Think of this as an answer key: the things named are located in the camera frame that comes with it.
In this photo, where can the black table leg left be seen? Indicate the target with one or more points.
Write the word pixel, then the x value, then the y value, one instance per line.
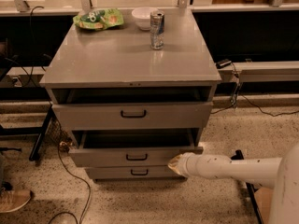
pixel 39 131

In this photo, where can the silver drink can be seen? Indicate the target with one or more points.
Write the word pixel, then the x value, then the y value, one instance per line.
pixel 157 29

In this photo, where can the black metal stand right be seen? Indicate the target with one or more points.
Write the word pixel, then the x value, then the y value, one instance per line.
pixel 251 190

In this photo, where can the grey drawer cabinet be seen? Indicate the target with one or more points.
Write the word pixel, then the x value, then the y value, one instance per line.
pixel 118 66

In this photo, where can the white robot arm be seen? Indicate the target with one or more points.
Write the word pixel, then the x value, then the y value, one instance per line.
pixel 278 174

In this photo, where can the grey bottom drawer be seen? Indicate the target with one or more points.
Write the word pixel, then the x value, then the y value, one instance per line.
pixel 131 172

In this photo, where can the white bowl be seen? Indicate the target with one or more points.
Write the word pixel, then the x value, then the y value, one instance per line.
pixel 141 16

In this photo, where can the grey drawer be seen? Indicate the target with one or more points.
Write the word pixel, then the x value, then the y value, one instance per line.
pixel 128 148
pixel 133 116
pixel 131 172

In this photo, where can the grey top drawer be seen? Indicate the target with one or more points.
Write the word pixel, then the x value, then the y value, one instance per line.
pixel 133 116

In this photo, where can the brown shoe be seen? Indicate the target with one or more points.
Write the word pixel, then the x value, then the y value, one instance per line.
pixel 13 200

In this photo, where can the green chip bag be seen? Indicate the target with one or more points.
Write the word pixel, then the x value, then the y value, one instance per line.
pixel 99 19

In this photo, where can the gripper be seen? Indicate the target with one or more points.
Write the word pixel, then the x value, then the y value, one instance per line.
pixel 189 165

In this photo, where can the cardboard box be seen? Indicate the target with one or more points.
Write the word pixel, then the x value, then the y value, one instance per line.
pixel 264 198

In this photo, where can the small black device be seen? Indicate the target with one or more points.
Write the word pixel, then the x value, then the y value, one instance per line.
pixel 223 63

